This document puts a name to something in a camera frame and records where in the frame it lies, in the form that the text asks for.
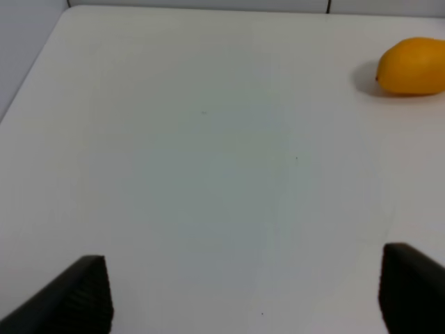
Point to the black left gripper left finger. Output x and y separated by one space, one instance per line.
76 301

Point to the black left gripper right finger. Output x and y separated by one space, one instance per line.
411 291

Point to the orange mango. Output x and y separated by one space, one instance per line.
414 66

